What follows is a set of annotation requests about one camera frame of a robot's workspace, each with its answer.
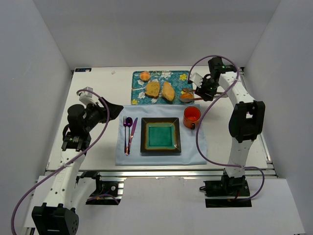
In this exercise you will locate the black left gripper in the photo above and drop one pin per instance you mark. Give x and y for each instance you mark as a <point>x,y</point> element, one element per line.
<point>105,112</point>

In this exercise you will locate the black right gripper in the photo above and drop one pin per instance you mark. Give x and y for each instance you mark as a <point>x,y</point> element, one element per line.
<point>204,91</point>

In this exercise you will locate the metal serving tongs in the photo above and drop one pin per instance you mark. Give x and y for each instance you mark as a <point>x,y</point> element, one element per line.
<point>186,90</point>

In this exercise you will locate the sesame round bun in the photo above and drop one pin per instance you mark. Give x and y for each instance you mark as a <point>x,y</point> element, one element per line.
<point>186,98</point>

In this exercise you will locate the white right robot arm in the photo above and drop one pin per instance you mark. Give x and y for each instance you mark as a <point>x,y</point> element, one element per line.
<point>246,121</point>

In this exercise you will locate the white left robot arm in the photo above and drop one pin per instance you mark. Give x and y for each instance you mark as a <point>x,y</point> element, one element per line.
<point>58,213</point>

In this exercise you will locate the long golden bread roll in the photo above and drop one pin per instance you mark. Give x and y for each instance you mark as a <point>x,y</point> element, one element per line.
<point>168,91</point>

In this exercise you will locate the brown bread slice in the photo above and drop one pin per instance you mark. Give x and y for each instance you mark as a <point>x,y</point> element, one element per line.
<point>152,89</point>

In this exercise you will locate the purple fork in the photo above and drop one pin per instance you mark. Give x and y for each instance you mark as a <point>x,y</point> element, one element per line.
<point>125,139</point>

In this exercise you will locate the light blue cloth placemat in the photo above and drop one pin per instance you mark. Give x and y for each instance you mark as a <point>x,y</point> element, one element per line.
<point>193,143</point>

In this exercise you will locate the purple knife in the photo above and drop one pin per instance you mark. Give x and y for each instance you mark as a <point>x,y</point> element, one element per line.
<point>132,134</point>

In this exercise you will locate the teal floral tray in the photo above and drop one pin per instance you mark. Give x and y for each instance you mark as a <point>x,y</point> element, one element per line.
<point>177,79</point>

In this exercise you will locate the orange mug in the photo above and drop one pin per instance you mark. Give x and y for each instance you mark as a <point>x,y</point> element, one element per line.
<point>191,117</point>

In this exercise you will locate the small round bun top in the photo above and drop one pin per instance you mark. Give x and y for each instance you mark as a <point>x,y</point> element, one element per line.
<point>145,76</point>

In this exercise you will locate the square black teal plate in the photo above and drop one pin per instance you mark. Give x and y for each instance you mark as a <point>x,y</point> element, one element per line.
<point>160,135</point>

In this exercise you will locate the left blue table label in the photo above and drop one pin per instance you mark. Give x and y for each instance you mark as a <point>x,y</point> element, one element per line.
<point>82,69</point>

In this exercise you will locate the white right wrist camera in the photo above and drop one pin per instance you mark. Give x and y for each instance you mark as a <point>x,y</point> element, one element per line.
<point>196,79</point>

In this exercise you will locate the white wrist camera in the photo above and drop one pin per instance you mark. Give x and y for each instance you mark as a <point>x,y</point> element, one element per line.
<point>196,79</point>
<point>86,97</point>

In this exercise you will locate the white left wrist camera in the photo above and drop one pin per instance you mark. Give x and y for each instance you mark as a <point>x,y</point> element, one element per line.
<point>86,97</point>

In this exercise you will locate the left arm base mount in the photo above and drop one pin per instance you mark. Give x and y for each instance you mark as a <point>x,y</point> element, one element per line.
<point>108,189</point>

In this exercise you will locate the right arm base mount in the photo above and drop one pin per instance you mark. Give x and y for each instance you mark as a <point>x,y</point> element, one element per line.
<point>228,192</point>

